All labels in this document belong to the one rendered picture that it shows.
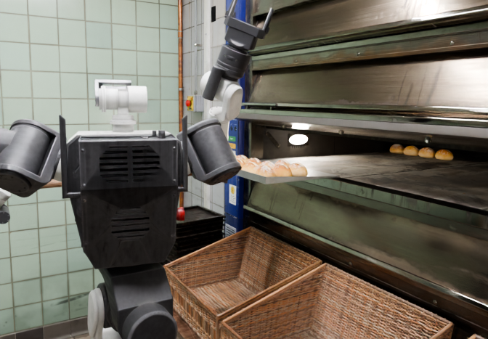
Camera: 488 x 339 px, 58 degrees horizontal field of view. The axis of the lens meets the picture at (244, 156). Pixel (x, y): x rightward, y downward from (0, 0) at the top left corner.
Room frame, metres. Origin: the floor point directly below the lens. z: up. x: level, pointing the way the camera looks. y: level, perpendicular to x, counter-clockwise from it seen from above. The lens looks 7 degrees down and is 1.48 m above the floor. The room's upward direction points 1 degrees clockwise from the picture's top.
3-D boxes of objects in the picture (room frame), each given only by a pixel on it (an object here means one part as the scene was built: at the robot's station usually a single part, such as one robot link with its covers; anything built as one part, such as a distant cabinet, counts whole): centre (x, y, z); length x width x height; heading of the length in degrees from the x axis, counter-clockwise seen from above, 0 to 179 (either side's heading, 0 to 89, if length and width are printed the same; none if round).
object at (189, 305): (1.81, 0.02, 0.72); 0.56 x 0.49 x 0.28; 30
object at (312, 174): (1.91, -0.10, 1.19); 0.55 x 0.36 x 0.03; 30
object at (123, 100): (1.10, 0.30, 1.47); 0.10 x 0.07 x 0.09; 109
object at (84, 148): (1.04, 0.28, 1.27); 0.34 x 0.30 x 0.36; 109
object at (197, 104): (2.73, 0.30, 1.46); 0.10 x 0.07 x 0.10; 31
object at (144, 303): (1.01, 0.26, 1.00); 0.28 x 0.13 x 0.18; 30
